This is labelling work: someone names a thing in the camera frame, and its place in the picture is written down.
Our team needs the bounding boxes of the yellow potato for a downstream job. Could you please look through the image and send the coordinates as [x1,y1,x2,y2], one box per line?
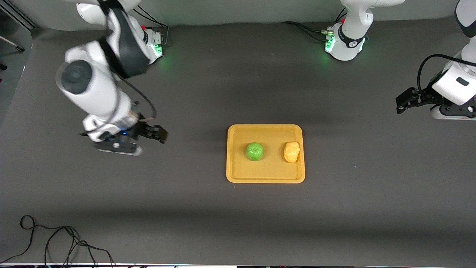
[283,141,300,163]

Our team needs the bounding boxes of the orange plastic tray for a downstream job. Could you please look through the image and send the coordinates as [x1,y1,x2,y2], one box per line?
[226,124,306,184]

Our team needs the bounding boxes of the thin metal rod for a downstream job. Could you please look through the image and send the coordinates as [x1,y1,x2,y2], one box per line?
[0,35,25,52]

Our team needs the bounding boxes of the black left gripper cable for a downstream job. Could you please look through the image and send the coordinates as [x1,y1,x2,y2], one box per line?
[417,54,476,92]

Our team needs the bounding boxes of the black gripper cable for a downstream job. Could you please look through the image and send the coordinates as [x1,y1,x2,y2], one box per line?
[417,54,476,92]
[119,76,157,120]

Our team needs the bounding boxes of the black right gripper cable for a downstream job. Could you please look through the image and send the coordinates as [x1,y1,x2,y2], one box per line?
[119,76,157,120]

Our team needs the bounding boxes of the black right arm base cables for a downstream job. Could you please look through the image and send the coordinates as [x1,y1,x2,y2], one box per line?
[134,6,170,46]

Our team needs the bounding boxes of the black arm base cables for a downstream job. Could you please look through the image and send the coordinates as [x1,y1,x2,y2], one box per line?
[281,7,348,43]
[134,6,170,46]

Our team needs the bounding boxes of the thin black loose cable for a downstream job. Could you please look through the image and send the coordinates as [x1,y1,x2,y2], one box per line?
[0,215,114,267]

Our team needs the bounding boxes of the black left arm base cables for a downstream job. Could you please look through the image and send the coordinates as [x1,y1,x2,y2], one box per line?
[281,7,348,43]

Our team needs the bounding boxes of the aluminium frame rail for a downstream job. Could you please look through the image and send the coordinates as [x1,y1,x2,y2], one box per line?
[0,0,38,30]

